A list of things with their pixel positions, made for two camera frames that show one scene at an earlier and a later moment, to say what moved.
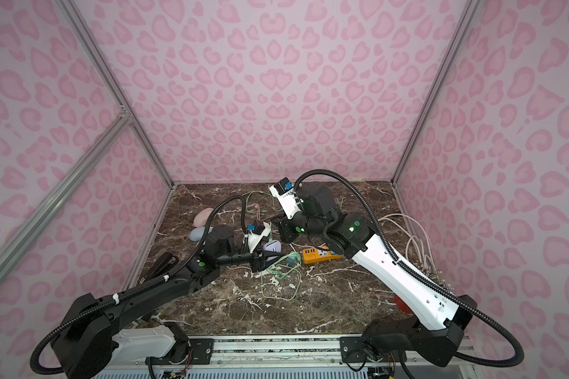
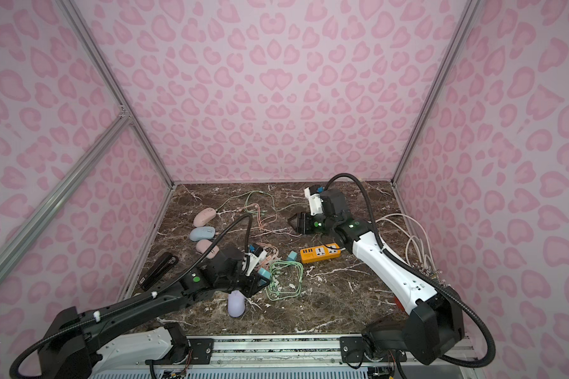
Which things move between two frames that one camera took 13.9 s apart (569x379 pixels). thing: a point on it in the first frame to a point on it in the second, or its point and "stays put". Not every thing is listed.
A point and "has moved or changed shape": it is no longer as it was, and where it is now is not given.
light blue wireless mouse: (197, 234) stays put
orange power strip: (312, 255) stays put
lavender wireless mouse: (272, 245) has moved or changed shape
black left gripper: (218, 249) to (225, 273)
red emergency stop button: (401, 305) stays put
